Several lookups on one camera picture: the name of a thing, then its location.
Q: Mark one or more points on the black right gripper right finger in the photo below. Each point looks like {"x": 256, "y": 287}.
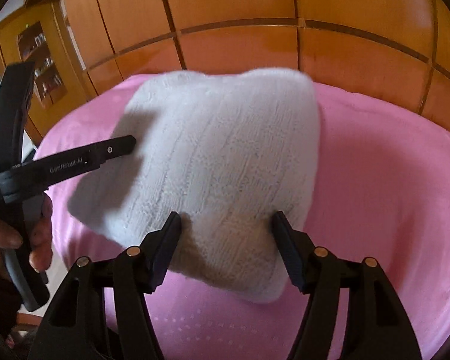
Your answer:
{"x": 377, "y": 324}

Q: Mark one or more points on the finger of the black left gripper seen sideways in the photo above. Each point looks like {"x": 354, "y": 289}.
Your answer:
{"x": 113, "y": 148}

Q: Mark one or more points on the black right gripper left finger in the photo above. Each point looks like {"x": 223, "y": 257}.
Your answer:
{"x": 99, "y": 310}

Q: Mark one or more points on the white knitted sweater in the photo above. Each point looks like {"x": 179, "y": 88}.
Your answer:
{"x": 226, "y": 153}

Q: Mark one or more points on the person's left hand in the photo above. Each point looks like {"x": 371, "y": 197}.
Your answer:
{"x": 41, "y": 239}

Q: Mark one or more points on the wooden display cabinet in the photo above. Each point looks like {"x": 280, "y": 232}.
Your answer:
{"x": 38, "y": 35}

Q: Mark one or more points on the pink bedspread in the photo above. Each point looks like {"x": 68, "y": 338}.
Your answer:
{"x": 383, "y": 188}

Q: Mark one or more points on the wooden wardrobe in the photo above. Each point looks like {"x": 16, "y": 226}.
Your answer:
{"x": 394, "y": 50}

